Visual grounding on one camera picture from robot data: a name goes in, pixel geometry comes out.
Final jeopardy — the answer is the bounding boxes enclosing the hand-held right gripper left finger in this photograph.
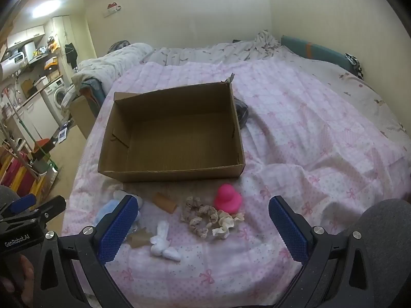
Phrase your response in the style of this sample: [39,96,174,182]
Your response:
[32,195,140,308]

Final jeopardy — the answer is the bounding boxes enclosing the leopard print scrunchie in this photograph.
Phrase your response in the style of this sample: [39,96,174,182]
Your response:
[180,196,220,237]

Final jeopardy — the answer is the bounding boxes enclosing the teal mat with orange band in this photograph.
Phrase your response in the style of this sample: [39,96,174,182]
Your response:
[281,35,365,79]

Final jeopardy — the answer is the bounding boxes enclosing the person's right leg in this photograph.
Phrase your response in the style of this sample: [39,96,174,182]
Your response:
[334,199,411,308]

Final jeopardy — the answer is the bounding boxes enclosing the person's left leg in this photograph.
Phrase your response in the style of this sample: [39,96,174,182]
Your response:
[0,185,21,206]

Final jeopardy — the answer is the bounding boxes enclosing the wall hook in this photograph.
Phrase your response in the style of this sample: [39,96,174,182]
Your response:
[103,3,123,16]

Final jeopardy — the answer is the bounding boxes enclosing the dark patterned pillow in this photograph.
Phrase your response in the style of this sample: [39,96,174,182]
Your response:
[107,41,130,53]

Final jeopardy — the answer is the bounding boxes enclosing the white floral duvet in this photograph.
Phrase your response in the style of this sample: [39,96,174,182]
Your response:
[62,42,155,110]

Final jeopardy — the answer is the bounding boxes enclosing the teal cloth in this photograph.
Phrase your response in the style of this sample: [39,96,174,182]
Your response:
[79,79,106,103]

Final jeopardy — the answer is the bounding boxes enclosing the ceiling light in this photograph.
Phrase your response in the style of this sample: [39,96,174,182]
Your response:
[32,0,61,18]

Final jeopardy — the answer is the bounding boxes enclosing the pink rubber duck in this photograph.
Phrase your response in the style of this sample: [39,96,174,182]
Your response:
[214,184,242,214]

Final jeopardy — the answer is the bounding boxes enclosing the person's left hand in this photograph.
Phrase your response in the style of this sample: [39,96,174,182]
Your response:
[0,256,34,308]

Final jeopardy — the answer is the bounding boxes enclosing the dark grey cloth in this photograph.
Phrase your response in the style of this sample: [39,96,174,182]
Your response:
[234,99,250,127]

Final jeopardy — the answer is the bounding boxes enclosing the grey floral bedsheet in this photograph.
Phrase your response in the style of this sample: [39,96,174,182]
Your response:
[141,30,411,142]

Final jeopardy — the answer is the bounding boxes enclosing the person's leg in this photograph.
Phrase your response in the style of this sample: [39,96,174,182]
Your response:
[334,199,411,308]
[0,185,21,206]

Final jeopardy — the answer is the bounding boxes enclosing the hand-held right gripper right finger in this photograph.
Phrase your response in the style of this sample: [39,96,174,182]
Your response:
[268,195,392,308]

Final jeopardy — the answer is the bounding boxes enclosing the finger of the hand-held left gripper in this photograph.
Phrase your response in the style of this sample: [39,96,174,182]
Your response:
[31,196,67,228]
[6,193,37,216]

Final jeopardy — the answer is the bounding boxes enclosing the brown cardboard box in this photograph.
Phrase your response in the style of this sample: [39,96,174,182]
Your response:
[98,82,246,183]

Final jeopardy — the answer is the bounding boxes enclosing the light blue fluffy sock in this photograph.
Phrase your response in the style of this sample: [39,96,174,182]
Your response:
[95,199,121,229]

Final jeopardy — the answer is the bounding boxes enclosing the white washing machine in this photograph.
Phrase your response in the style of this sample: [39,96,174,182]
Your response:
[42,77,69,127]

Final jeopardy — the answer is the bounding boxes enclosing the white sock with blue stripe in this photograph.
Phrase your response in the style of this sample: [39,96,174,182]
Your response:
[112,189,144,223]

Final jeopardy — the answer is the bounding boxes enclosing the tall cardboard box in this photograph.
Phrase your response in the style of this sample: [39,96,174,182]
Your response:
[69,96,97,140]

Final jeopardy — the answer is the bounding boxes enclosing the black hanging garment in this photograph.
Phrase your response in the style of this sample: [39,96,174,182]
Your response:
[64,43,79,68]

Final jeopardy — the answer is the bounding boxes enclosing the black white patterned cloth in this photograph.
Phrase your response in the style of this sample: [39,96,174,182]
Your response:
[345,53,365,79]

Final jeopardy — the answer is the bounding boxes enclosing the white upper cabinets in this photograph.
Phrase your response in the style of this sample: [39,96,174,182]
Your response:
[6,24,47,50]

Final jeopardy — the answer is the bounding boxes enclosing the pink bow print blanket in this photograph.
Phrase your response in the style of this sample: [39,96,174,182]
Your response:
[61,61,411,308]

